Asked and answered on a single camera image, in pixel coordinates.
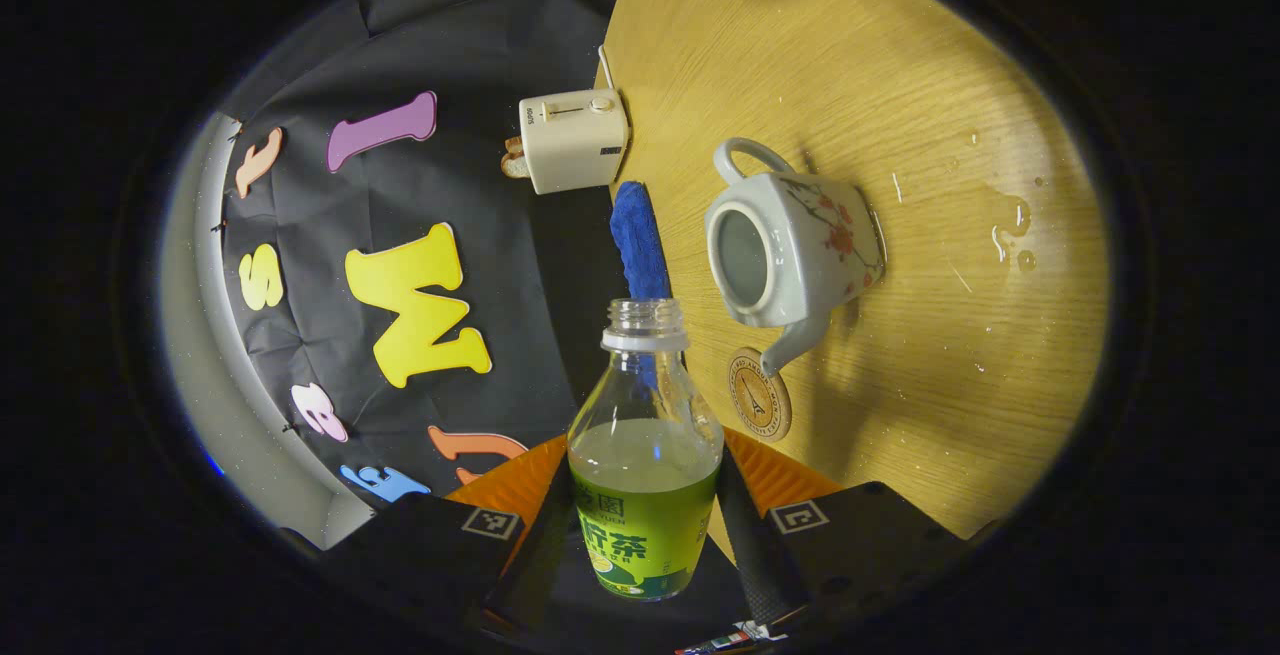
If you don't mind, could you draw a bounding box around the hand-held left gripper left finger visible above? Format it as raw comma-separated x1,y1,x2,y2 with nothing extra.
320,433,579,638

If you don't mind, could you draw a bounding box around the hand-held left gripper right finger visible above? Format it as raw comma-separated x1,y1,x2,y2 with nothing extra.
715,425,1001,634

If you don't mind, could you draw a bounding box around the green label water bottle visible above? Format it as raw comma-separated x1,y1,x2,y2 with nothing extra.
567,298,725,601

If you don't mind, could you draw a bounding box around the round cork coaster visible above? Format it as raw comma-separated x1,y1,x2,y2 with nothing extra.
727,346,793,443

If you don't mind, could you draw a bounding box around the white toaster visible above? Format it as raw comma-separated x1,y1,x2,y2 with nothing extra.
519,88,631,196

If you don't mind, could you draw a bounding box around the black backdrop cloth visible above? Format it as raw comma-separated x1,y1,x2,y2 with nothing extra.
215,0,641,536

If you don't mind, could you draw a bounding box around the blue folded towel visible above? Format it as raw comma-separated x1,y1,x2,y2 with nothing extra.
609,181,673,301

